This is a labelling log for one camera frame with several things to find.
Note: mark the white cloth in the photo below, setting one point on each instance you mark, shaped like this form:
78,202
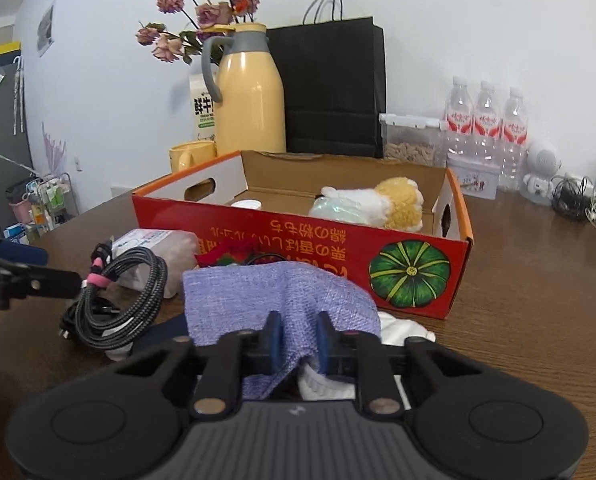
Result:
403,330

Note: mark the purple wall sticker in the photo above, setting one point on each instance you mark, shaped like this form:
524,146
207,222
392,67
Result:
54,147

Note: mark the purple woven cloth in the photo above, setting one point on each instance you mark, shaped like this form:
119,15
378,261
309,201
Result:
288,295

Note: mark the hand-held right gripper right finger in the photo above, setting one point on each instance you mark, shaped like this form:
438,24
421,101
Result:
323,336

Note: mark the blue white small box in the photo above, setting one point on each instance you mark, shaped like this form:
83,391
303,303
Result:
15,234

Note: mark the pink bin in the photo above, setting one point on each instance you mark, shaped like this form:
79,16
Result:
20,211

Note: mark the white rolling cart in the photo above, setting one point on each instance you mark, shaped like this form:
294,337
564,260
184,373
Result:
53,200

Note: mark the clear container of nuts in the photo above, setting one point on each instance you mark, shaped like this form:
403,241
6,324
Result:
410,145

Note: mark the grey refrigerator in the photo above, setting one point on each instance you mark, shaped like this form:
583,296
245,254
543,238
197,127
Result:
0,150

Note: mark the clear plastic packet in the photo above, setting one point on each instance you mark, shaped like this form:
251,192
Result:
173,250

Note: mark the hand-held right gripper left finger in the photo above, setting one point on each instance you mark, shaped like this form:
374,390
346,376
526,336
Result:
276,336

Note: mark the red cardboard box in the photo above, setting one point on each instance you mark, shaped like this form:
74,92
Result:
298,255

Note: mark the yellow mug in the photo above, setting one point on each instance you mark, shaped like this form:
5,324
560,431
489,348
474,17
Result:
193,156

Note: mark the navy blue pouch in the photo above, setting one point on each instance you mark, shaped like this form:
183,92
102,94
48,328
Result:
165,332

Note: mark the yellow thermos jug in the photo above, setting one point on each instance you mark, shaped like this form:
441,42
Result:
250,95

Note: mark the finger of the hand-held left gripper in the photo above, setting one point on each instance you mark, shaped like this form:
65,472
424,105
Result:
13,252
38,284

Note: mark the yellow white plush toy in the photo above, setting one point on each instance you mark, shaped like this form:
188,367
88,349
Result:
393,202

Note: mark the black paper bag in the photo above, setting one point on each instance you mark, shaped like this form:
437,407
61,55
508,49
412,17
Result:
333,90

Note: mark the small white round lid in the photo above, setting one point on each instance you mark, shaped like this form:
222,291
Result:
246,204

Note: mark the white robot figure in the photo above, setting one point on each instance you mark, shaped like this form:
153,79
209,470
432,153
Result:
540,167

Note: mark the white milk carton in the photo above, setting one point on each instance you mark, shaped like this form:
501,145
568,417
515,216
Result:
201,110

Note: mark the white printed tin box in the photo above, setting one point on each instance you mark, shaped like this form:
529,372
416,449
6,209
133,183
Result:
473,177

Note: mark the dried pink flower bouquet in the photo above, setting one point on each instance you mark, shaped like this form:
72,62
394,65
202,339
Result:
178,10

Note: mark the red label water bottle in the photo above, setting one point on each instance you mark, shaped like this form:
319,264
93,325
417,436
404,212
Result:
487,122
458,120
514,132

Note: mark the red artificial flower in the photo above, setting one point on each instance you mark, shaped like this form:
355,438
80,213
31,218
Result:
225,254

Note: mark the white wall outlet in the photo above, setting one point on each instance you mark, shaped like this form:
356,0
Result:
77,163

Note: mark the wall picture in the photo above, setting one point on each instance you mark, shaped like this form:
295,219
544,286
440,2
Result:
46,30

